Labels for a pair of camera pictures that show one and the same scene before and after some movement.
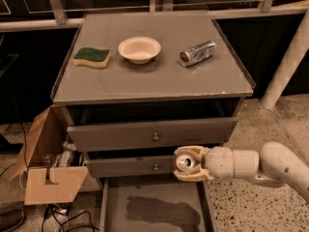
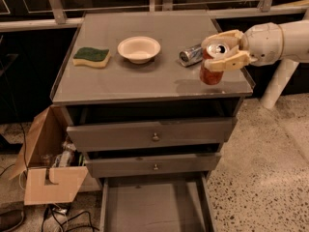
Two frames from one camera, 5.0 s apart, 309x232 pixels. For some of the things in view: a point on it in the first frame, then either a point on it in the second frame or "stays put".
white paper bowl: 139,49 stays put
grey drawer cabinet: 136,85 stays put
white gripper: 219,162 → 263,43
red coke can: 184,162 → 213,50
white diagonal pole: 289,67 stays put
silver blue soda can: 198,53 stays put
